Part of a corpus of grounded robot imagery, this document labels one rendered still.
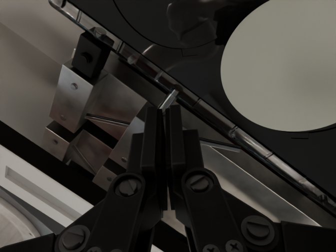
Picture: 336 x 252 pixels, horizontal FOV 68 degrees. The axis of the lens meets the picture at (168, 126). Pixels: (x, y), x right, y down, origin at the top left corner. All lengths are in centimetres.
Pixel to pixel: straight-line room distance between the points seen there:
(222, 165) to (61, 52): 25
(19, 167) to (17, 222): 26
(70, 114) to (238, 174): 19
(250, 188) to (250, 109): 12
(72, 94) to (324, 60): 21
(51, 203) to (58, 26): 22
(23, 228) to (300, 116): 50
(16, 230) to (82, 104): 37
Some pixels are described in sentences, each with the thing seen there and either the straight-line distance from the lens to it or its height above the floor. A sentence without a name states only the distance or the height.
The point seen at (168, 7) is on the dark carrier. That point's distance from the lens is 19.
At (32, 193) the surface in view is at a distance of 34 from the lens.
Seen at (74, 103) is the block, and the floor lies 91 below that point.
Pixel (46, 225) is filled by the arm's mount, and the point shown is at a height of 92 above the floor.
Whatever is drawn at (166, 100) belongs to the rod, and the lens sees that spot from 22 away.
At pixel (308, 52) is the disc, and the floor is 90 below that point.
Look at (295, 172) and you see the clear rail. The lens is 25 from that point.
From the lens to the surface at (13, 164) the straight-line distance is 31.
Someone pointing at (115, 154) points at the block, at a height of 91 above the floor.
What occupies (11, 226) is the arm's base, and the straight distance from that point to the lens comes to 57.
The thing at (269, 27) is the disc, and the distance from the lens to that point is 18.
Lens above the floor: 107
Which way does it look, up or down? 47 degrees down
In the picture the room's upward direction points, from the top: 150 degrees counter-clockwise
